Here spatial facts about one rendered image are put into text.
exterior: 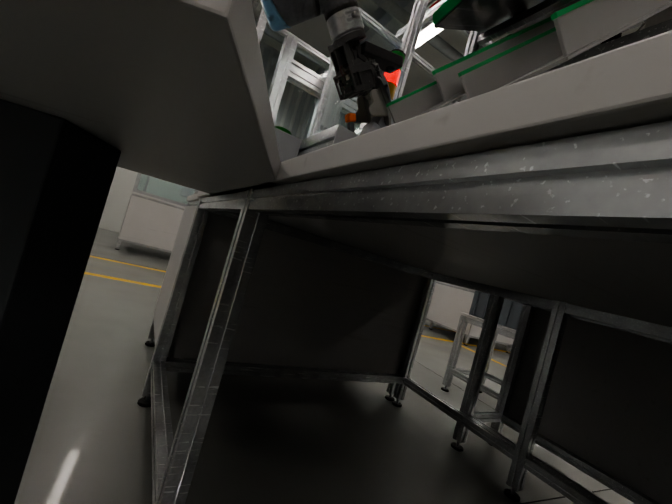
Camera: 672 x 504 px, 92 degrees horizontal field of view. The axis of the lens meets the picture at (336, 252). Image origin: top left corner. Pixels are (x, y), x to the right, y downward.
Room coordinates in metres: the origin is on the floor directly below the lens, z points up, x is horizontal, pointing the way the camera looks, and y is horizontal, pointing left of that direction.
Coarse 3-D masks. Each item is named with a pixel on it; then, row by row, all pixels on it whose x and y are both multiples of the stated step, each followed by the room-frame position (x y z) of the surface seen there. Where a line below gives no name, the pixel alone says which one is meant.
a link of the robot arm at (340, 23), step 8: (352, 8) 0.66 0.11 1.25; (336, 16) 0.66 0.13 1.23; (344, 16) 0.66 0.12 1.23; (352, 16) 0.66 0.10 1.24; (360, 16) 0.68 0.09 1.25; (328, 24) 0.69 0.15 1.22; (336, 24) 0.67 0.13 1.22; (344, 24) 0.67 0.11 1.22; (352, 24) 0.67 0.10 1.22; (360, 24) 0.68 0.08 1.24; (336, 32) 0.68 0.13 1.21; (344, 32) 0.67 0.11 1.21
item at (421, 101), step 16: (528, 32) 0.47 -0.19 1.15; (496, 48) 0.46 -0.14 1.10; (448, 64) 0.43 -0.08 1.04; (464, 64) 0.44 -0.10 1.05; (448, 80) 0.43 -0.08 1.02; (416, 96) 0.56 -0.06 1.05; (432, 96) 0.57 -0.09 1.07; (448, 96) 0.44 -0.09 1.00; (400, 112) 0.55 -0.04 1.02; (416, 112) 0.56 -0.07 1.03
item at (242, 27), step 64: (0, 0) 0.19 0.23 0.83; (64, 0) 0.17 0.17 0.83; (128, 0) 0.15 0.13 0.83; (192, 0) 0.14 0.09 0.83; (0, 64) 0.30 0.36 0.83; (64, 64) 0.26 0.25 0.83; (128, 64) 0.22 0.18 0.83; (192, 64) 0.20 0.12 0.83; (256, 64) 0.21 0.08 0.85; (128, 128) 0.42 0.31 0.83; (192, 128) 0.34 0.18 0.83; (256, 128) 0.28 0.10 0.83
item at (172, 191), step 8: (144, 176) 4.85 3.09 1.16; (144, 184) 4.86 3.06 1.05; (152, 184) 4.91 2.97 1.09; (160, 184) 4.95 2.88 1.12; (168, 184) 5.00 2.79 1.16; (176, 184) 5.05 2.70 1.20; (152, 192) 4.92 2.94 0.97; (160, 192) 4.97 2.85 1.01; (168, 192) 5.01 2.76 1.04; (176, 192) 5.06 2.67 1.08; (184, 192) 5.11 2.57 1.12; (192, 192) 5.16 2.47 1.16; (176, 200) 5.08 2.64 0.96; (184, 200) 5.12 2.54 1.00
